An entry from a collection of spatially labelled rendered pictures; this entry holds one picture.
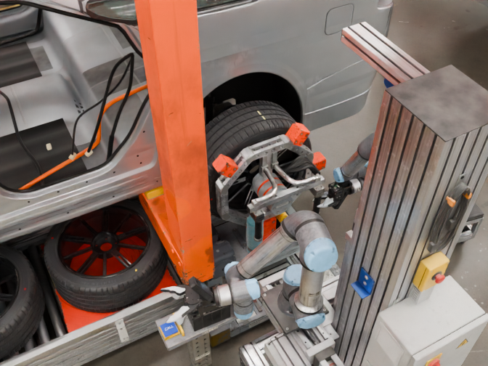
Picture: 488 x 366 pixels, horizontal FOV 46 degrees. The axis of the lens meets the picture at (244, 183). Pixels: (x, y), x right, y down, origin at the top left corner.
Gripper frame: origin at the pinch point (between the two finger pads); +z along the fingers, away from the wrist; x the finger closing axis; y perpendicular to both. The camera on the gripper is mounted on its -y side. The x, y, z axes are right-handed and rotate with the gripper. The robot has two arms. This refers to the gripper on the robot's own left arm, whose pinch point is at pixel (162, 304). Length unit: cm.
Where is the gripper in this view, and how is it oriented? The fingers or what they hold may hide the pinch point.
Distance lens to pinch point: 209.1
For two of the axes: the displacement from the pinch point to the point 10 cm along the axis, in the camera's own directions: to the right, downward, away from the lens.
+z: -9.7, 1.8, -1.7
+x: -2.4, -6.1, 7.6
